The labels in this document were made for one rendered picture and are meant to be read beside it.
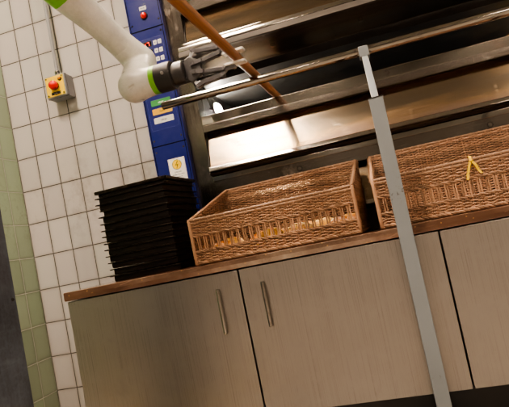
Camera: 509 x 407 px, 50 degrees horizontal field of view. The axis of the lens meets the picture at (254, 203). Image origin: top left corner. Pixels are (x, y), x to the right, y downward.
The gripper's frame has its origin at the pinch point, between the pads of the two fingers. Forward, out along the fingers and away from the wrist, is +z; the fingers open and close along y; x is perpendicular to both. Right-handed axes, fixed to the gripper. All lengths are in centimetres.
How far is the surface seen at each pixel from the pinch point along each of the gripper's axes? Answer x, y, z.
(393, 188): 5, 50, 38
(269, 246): -5, 60, -2
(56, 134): -53, -7, -100
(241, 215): -5.1, 48.2, -9.1
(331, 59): -17.4, 3.5, 27.9
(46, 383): -46, 100, -122
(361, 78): -55, 3, 35
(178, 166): -51, 20, -45
